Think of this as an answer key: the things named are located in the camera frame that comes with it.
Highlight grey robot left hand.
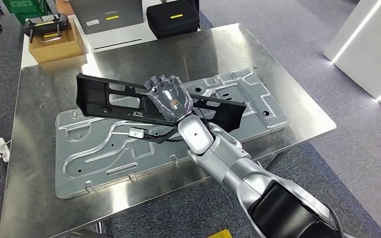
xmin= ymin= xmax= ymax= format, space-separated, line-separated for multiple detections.
xmin=143 ymin=74 xmax=194 ymax=123

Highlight black plastic car part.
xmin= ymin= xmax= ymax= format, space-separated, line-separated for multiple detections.
xmin=76 ymin=72 xmax=248 ymax=133

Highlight stainless steel workbench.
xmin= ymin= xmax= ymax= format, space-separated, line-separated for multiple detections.
xmin=0 ymin=23 xmax=337 ymax=238

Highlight black case yellow label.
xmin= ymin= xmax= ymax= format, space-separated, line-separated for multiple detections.
xmin=146 ymin=0 xmax=200 ymax=40

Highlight white desk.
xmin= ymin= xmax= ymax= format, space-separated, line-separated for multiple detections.
xmin=21 ymin=14 xmax=201 ymax=69

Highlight stamped sheet metal panel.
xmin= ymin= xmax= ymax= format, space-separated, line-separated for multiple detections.
xmin=55 ymin=68 xmax=290 ymax=200

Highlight grey laptop yellow sticker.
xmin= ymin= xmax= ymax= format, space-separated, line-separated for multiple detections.
xmin=69 ymin=0 xmax=144 ymax=36

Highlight cardboard box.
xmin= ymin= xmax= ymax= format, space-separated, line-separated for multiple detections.
xmin=28 ymin=19 xmax=86 ymax=65

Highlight black yellow remote controller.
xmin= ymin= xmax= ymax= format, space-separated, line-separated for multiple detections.
xmin=23 ymin=13 xmax=70 ymax=44

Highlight yellow floor tape strip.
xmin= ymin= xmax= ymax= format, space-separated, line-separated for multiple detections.
xmin=207 ymin=229 xmax=233 ymax=238

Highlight green plastic crate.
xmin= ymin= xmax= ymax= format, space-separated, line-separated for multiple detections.
xmin=1 ymin=0 xmax=57 ymax=26

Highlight white power strip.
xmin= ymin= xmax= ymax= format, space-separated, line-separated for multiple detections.
xmin=0 ymin=137 xmax=11 ymax=164

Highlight white display stand lit edges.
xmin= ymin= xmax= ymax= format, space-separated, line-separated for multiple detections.
xmin=323 ymin=0 xmax=381 ymax=113

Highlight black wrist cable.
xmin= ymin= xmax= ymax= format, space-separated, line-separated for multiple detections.
xmin=142 ymin=110 xmax=217 ymax=144

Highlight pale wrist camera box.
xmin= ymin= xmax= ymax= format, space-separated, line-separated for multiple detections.
xmin=128 ymin=127 xmax=146 ymax=139

